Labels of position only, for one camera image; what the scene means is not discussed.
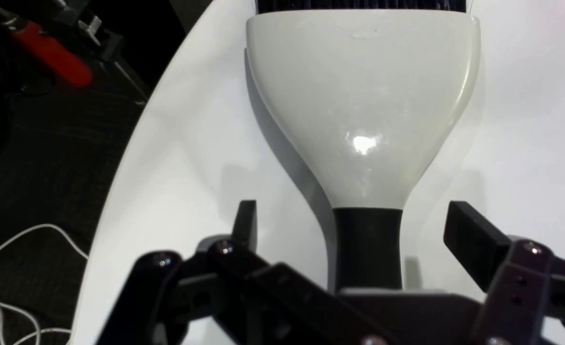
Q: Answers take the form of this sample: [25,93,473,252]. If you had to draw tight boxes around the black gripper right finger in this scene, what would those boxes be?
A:
[442,198,565,345]

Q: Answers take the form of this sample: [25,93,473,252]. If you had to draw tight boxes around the red handled clamp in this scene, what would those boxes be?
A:
[9,18,96,91]

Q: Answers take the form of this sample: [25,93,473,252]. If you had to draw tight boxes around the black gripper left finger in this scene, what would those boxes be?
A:
[96,197,287,345]

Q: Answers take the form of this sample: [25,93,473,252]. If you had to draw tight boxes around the white hand brush black bristles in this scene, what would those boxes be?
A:
[241,0,483,292]

